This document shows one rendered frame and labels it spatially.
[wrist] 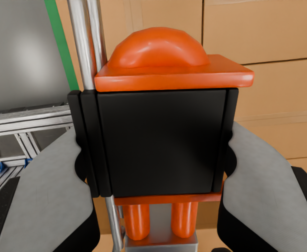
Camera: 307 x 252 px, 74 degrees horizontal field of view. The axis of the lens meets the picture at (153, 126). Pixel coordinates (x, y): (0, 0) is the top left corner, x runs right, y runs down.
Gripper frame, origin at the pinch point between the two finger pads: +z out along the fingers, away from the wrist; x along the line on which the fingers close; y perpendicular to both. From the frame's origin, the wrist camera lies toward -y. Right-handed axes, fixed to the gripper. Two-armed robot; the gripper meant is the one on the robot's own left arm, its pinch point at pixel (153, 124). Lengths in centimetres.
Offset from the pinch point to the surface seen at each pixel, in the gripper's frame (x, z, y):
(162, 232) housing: 0.5, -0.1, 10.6
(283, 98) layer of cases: 46, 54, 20
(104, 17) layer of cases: -12, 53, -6
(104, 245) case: -10.1, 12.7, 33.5
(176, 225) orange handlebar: 1.7, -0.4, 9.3
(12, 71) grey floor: -78, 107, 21
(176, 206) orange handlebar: 1.6, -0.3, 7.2
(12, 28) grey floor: -70, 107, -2
